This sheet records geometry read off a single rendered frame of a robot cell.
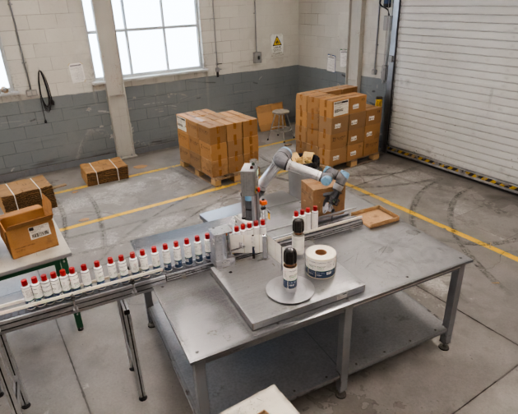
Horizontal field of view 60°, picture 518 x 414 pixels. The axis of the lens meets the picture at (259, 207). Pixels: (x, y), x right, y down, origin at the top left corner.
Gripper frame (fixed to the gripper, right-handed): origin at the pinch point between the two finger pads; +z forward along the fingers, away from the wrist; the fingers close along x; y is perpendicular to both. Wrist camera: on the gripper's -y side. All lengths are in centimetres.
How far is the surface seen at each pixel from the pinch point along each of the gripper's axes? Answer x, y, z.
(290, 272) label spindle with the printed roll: -59, 64, 32
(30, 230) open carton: -179, -92, 108
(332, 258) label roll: -30, 61, 17
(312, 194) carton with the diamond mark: -0.4, -20.9, -6.9
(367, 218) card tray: 49.3, -2.9, -7.1
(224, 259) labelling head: -75, 15, 52
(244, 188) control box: -73, -3, 4
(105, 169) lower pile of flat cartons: -55, -426, 125
